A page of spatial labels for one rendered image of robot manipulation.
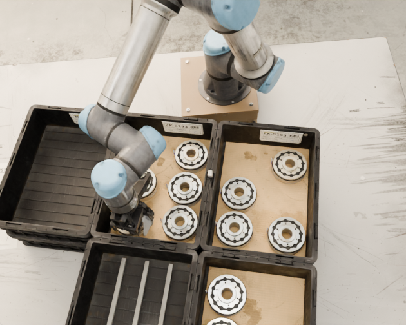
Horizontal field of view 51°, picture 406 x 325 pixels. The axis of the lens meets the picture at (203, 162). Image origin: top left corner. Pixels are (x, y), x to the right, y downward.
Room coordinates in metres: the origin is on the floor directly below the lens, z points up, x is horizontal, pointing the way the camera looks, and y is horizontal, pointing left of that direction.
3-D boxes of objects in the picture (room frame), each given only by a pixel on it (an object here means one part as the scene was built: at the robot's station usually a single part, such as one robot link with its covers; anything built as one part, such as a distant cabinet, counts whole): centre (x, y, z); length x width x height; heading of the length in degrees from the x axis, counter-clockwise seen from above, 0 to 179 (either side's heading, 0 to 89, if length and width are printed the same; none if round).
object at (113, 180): (0.42, 0.21, 1.15); 0.09 x 0.08 x 0.11; 135
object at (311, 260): (0.45, -0.16, 0.92); 0.40 x 0.30 x 0.02; 165
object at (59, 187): (0.61, 0.42, 0.87); 0.40 x 0.30 x 0.11; 165
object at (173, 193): (0.51, 0.06, 0.86); 0.10 x 0.10 x 0.01
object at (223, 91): (0.92, -0.11, 0.85); 0.15 x 0.15 x 0.10
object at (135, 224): (0.41, 0.21, 0.99); 0.09 x 0.08 x 0.12; 159
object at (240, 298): (0.19, -0.01, 0.86); 0.10 x 0.10 x 0.01
